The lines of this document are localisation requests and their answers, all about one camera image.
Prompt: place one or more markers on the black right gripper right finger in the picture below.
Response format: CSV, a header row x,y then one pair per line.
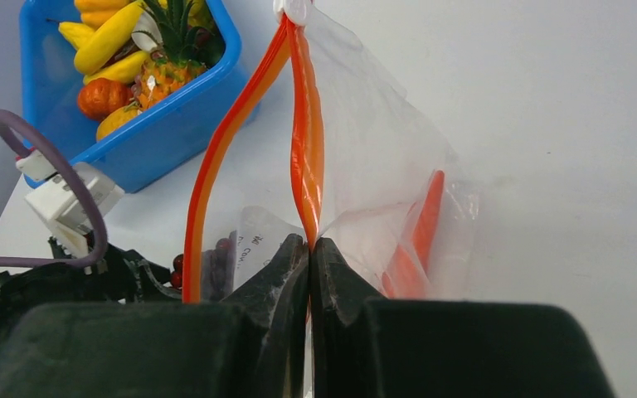
x,y
367,345

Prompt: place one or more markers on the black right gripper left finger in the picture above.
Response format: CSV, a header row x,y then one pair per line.
x,y
249,344

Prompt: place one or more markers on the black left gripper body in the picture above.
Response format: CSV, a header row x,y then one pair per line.
x,y
122,275

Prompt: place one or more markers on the orange toy carrot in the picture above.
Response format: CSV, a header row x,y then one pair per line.
x,y
406,275

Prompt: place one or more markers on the orange toy pineapple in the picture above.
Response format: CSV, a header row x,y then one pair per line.
x,y
178,61

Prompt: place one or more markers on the dark purple toy grapes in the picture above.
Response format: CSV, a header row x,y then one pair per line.
x,y
218,268

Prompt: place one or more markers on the yellow toy mango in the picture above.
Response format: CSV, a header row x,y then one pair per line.
x,y
116,120

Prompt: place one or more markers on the orange toy tangerine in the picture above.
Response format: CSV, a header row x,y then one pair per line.
x,y
101,97

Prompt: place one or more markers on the blue plastic bin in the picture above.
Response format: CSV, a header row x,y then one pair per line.
x,y
152,144

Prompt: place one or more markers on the yellow toy banana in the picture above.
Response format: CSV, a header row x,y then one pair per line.
x,y
108,39
123,71

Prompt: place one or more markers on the white toy garlic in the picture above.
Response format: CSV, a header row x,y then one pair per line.
x,y
146,35

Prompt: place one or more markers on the yellow toy lemon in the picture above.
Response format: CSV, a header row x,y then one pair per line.
x,y
76,34

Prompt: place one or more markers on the orange toy bell pepper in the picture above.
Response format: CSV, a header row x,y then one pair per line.
x,y
95,13

